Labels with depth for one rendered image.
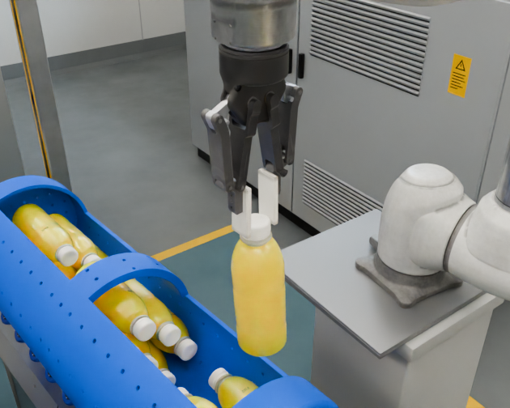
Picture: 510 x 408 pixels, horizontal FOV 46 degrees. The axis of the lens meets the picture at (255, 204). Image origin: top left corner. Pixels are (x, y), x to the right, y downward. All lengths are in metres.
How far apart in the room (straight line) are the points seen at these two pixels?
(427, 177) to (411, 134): 1.26
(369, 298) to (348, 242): 0.21
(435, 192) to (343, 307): 0.31
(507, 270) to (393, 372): 0.35
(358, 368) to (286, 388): 0.62
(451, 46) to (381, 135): 0.53
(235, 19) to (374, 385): 1.04
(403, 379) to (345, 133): 1.63
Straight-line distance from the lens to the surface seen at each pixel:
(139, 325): 1.06
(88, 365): 1.01
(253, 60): 0.62
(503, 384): 2.70
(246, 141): 0.67
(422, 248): 1.28
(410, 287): 1.36
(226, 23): 0.62
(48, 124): 2.05
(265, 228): 0.74
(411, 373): 1.37
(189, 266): 3.09
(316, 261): 1.43
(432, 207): 1.25
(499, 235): 1.18
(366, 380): 1.48
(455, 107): 2.35
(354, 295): 1.35
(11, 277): 1.22
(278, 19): 0.61
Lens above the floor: 1.88
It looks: 32 degrees down
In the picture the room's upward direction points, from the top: straight up
